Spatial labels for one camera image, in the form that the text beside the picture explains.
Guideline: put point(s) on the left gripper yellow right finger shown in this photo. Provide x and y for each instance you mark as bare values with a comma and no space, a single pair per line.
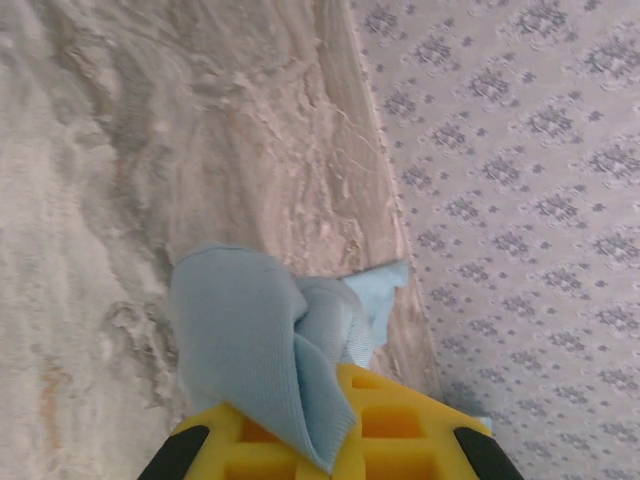
410,440

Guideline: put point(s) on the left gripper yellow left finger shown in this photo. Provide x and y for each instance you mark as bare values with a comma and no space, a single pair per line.
200,450

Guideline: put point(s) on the light blue printed t-shirt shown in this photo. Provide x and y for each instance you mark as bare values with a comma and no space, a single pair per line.
240,325

